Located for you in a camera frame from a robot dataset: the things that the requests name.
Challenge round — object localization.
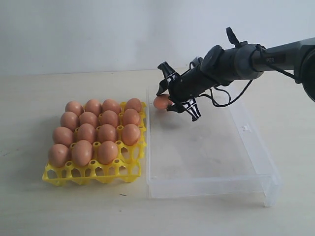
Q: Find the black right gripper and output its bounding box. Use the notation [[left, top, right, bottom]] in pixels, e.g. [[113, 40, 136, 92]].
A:
[[156, 62, 201, 121]]

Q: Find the brown egg slot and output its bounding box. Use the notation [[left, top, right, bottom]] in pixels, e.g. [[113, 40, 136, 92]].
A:
[[85, 99, 102, 116], [124, 98, 142, 113], [65, 101, 84, 116], [102, 99, 121, 114]]

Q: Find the brown egg column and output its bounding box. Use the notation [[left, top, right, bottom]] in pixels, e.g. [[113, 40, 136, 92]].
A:
[[79, 112, 99, 128]]

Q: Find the brown egg mid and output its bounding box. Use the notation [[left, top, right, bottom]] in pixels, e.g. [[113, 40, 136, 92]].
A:
[[76, 123, 97, 144]]

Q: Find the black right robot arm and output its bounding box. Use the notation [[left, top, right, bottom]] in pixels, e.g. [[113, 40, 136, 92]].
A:
[[157, 38, 315, 121]]

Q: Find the clear plastic bin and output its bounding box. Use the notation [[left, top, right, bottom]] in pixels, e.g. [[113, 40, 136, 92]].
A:
[[146, 86, 282, 207]]

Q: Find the yellow plastic egg tray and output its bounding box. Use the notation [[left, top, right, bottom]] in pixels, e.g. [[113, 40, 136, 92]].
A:
[[42, 102, 148, 186]]

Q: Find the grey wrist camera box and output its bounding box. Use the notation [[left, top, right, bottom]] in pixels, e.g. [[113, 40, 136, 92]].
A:
[[189, 57, 203, 69]]

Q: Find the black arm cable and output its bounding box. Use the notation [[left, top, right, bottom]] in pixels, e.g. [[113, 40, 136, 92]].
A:
[[201, 27, 296, 108]]

